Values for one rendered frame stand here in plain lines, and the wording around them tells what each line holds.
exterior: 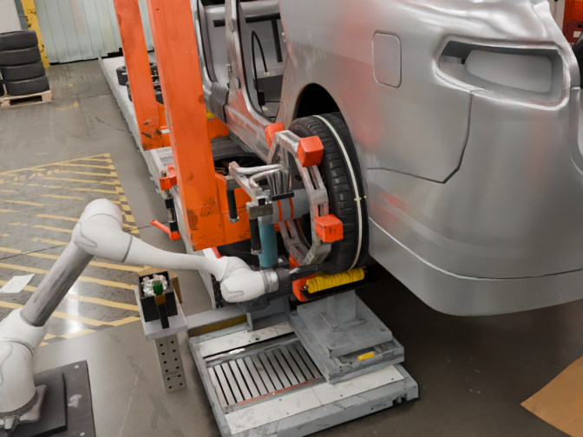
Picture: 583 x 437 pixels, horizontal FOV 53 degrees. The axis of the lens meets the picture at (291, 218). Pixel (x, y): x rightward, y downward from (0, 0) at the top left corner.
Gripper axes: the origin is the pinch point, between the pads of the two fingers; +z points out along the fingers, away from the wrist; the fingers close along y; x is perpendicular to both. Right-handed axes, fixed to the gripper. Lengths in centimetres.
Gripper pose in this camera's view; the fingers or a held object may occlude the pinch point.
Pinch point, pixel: (324, 266)
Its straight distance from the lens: 234.2
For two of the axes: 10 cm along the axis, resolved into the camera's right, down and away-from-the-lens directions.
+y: 1.8, -4.0, -9.0
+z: 9.4, -2.1, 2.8
